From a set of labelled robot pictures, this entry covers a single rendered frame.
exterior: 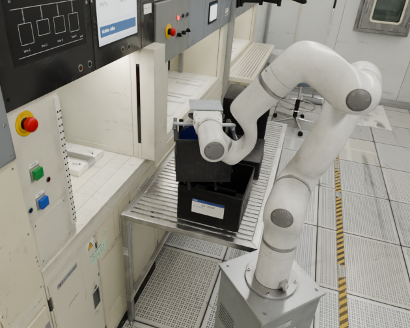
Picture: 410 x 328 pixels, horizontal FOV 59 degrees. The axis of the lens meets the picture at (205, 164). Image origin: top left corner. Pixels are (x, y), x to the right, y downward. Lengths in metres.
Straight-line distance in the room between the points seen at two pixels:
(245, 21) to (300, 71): 3.53
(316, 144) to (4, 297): 0.94
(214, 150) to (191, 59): 2.06
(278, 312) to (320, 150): 0.57
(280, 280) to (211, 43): 2.12
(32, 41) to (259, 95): 0.59
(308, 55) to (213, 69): 2.14
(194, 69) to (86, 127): 1.45
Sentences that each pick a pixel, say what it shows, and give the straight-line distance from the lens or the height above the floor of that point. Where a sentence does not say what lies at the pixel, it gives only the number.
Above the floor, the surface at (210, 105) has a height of 1.27.
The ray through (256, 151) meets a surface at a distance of 1.94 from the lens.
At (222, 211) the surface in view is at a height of 0.85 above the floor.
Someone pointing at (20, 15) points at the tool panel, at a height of 1.61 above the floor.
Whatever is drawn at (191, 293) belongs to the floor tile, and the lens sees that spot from 2.29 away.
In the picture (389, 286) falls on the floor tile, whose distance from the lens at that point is 2.70.
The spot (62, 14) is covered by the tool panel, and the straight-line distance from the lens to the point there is 1.12.
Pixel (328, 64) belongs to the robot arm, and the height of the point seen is 1.55.
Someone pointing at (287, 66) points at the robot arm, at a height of 1.53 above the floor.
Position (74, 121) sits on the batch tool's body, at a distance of 1.89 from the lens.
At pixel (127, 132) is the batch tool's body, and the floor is 0.99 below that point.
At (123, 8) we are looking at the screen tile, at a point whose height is 1.57.
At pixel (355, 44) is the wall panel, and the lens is 5.61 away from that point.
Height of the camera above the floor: 1.77
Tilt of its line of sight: 31 degrees down
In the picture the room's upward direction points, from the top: 5 degrees clockwise
